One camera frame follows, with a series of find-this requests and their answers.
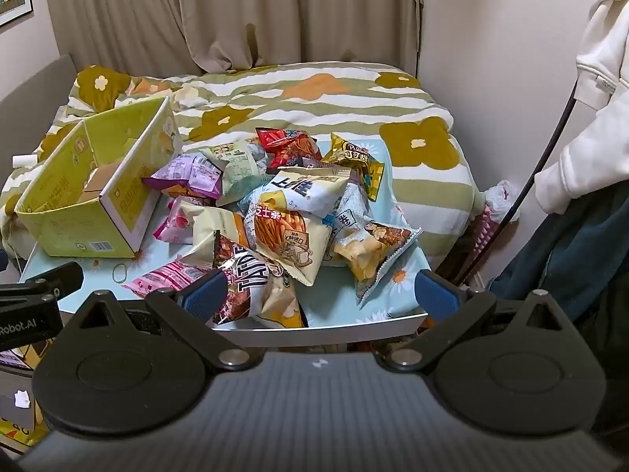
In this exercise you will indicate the beige curtain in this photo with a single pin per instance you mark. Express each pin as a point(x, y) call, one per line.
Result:
point(196, 10)

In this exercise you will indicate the floral striped blanket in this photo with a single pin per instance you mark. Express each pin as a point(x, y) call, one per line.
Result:
point(304, 93)

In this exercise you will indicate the dark blue garment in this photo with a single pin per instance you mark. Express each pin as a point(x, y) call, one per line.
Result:
point(580, 246)

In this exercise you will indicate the pink striped bag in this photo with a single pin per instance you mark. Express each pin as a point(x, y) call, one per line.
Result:
point(481, 241)

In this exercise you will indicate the white plastic bag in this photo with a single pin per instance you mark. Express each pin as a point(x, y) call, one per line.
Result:
point(503, 196)

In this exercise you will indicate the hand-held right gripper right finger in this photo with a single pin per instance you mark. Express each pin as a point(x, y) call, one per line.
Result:
point(437, 292)

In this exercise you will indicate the grey bed headboard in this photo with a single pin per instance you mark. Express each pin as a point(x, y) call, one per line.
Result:
point(29, 98)

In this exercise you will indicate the red snack bag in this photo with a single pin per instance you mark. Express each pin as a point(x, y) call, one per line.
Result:
point(282, 145)

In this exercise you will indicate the white paper roll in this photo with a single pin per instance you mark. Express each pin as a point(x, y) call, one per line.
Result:
point(24, 161)

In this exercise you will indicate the yellow bag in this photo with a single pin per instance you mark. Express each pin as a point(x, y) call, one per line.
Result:
point(12, 435)

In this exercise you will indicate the pile of snack packets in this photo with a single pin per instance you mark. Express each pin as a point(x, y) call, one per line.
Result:
point(295, 236)

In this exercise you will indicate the white hoodie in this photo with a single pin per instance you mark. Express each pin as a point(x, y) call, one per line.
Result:
point(589, 108)

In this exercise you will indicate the yellow-green cardboard box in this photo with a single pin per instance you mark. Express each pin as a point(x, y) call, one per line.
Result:
point(128, 196)

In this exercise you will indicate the rubber band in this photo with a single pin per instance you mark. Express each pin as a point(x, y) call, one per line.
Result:
point(113, 273)

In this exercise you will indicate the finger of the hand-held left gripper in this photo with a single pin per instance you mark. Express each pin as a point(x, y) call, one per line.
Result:
point(54, 278)

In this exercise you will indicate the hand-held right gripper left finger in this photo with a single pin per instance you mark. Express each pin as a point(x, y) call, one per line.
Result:
point(206, 296)

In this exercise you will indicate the light blue daisy tablecloth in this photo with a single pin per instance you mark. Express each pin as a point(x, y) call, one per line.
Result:
point(98, 275)

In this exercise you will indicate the small white table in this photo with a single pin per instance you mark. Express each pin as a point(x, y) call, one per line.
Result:
point(344, 332)

